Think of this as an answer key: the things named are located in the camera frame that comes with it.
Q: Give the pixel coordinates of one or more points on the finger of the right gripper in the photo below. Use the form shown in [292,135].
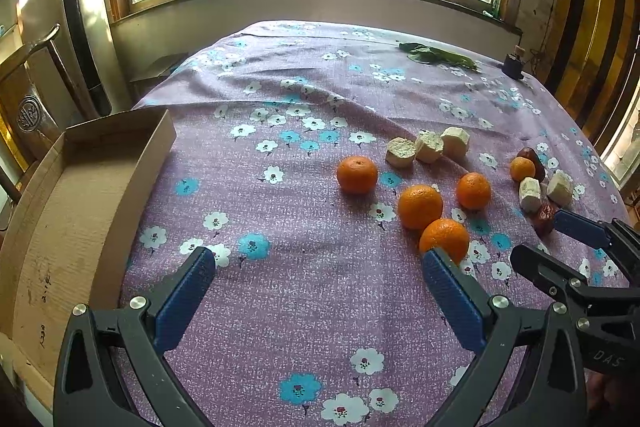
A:
[617,239]
[564,283]

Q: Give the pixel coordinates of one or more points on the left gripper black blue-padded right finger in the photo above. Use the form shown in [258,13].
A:
[549,388]

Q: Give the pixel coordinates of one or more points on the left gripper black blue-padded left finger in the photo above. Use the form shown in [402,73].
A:
[89,389]

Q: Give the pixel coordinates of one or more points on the dark red jujube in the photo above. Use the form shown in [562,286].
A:
[543,220]
[529,153]

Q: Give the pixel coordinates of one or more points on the white yam piece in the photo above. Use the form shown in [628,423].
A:
[529,194]
[400,152]
[428,147]
[560,189]
[456,142]

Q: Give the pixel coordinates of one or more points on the orange tangerine large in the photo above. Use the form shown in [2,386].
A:
[418,206]

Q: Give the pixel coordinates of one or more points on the small orange tangerine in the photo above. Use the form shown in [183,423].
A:
[522,168]

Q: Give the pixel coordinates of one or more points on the cardboard box tray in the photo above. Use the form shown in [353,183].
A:
[71,233]

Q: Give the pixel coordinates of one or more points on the small dark jar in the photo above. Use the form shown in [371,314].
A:
[513,63]

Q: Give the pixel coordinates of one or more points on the purple floral tablecloth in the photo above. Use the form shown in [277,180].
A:
[318,315]

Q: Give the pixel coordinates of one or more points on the green bottle on sill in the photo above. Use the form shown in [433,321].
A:
[495,9]

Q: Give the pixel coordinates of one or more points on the green leafy vegetable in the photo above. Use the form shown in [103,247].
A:
[420,53]

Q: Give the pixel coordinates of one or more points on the wooden chair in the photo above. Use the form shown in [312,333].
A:
[28,130]

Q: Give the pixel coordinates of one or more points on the dark low side table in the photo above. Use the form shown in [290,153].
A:
[156,73]

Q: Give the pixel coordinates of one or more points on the standing air conditioner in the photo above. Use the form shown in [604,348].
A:
[91,59]

